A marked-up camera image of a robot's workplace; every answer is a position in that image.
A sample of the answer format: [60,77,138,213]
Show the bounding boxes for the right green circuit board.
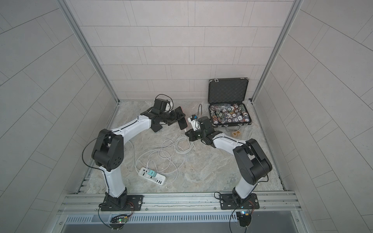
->
[236,211,252,228]

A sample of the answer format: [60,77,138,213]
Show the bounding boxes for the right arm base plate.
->
[219,193,260,210]

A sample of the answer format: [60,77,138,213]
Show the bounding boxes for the wooden letter block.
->
[231,130,241,138]

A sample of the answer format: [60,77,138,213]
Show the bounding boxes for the black poker chip case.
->
[208,78,252,128]

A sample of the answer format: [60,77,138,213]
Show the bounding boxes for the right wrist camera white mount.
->
[187,115,200,131]

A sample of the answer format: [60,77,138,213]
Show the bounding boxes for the white power strip cord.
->
[126,139,140,171]

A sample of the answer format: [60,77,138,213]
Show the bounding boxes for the white power strip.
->
[138,167,166,185]

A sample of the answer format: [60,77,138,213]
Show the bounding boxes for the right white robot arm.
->
[186,115,273,205]

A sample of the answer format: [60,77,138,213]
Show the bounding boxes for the green circuit board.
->
[236,211,252,228]
[109,214,129,231]

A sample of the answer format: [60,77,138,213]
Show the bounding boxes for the aluminium mounting rail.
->
[57,191,301,215]

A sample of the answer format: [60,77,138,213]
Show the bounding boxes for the teal charger adapter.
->
[147,170,157,179]

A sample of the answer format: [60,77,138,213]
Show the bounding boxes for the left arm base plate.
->
[99,193,144,212]

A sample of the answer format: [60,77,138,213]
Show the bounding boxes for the white charging cable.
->
[135,128,195,184]

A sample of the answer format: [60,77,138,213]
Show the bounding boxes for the left green circuit board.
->
[109,214,129,231]

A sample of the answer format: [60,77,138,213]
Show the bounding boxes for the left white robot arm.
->
[91,99,187,204]

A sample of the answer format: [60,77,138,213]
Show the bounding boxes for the black smartphone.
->
[177,113,188,130]

